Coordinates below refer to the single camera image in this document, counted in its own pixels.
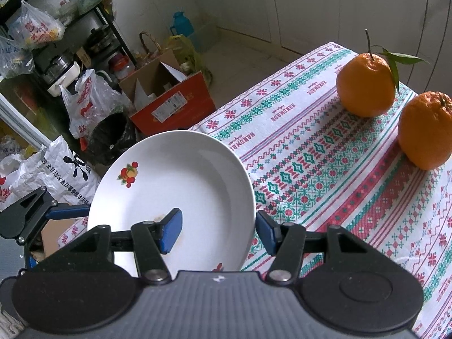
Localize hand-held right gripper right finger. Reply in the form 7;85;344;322
256;211;368;285

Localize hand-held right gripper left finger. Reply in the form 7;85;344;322
69;208;183;285

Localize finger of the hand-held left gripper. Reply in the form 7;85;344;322
0;187;91;245
22;240;46;270

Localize white fruit-print plate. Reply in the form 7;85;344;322
87;131;255;279

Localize white printed sack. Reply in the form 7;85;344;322
21;136;102;210

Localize patterned tablecloth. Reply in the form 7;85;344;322
58;42;452;339

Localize black trash bin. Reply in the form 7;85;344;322
86;113;137;165

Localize red and white plastic bag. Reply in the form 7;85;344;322
60;69;132;141

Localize red and brown cardboard box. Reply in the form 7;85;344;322
118;47;217;136

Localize white small appliance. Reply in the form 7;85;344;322
44;62;81;97

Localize jar with red lid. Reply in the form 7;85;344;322
108;53;137;81

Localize dark cooking pot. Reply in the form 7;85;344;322
86;28;114;56

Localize yellow bag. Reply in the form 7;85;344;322
166;34;213;86

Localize orange with green leaf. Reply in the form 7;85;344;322
335;29;429;118

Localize black shelf rack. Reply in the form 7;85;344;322
0;0;139;90

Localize wicker basket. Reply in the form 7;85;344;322
139;31;167;65

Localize clear plastic bag of food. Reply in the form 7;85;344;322
7;0;66;51

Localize leafless orange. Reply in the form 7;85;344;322
398;91;452;171

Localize blue thermos jug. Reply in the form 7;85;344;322
169;11;198;45

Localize white kitchen cabinets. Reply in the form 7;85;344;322
184;0;452;89

